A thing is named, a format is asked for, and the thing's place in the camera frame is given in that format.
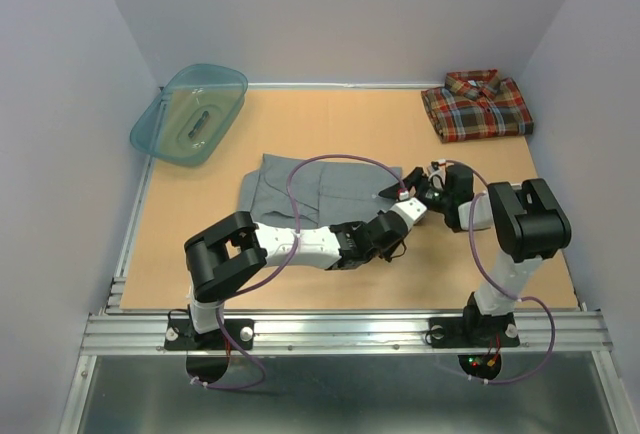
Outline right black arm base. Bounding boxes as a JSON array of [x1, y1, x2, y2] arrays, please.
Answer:
[[425, 295, 520, 349]]

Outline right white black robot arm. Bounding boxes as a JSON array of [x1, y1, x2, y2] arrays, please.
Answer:
[[379, 160, 572, 344]]

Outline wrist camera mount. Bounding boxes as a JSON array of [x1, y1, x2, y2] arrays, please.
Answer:
[[390, 197, 428, 231], [427, 159, 447, 191]]

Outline aluminium rail frame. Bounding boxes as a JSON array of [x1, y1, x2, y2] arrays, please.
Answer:
[[61, 84, 638, 433]]

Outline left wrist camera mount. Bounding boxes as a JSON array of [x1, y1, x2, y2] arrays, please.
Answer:
[[390, 197, 428, 231]]

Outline folded plaid flannel shirt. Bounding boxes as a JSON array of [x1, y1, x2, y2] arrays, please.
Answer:
[[421, 69, 535, 143]]

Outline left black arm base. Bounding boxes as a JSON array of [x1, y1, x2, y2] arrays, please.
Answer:
[[164, 309, 255, 352]]

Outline teal transparent plastic bin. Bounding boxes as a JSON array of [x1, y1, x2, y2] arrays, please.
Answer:
[[129, 64, 248, 167]]

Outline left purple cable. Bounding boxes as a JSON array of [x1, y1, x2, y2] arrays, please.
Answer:
[[192, 154, 407, 389]]

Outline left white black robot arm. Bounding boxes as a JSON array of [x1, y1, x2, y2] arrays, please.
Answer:
[[184, 200, 426, 348]]

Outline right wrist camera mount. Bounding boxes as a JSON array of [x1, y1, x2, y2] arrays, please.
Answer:
[[427, 159, 447, 191]]

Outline grey long sleeve shirt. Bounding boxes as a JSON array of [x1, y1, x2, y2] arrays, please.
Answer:
[[236, 154, 403, 229]]

